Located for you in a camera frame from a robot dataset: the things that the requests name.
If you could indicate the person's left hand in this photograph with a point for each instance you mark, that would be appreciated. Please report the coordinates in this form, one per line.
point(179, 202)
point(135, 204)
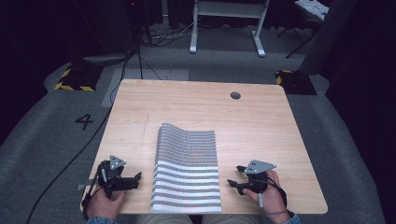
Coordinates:
point(104, 205)

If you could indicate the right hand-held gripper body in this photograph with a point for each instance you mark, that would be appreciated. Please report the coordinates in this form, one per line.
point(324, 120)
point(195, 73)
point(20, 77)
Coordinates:
point(257, 174)

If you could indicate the grey white striped cloth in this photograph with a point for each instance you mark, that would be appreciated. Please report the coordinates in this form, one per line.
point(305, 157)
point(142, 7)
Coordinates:
point(186, 174)

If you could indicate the black chair with white cloth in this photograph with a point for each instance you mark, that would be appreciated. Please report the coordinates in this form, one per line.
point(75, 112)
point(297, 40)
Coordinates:
point(308, 18)

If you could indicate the black stand with equipment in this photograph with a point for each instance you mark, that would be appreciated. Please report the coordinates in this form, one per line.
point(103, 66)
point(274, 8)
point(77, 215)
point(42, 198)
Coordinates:
point(106, 31)

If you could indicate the white metal desk frame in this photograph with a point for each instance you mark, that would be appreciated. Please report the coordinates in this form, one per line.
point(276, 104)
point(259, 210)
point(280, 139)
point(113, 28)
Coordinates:
point(229, 11)

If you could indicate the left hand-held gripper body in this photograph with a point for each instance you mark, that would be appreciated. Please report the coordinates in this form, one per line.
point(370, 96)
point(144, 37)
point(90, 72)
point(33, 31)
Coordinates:
point(112, 179)

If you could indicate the person's right hand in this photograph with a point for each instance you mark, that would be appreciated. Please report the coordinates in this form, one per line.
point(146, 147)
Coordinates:
point(272, 199)

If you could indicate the black yellow striped base plate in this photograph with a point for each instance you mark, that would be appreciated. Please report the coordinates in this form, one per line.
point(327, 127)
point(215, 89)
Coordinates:
point(77, 81)
point(295, 82)

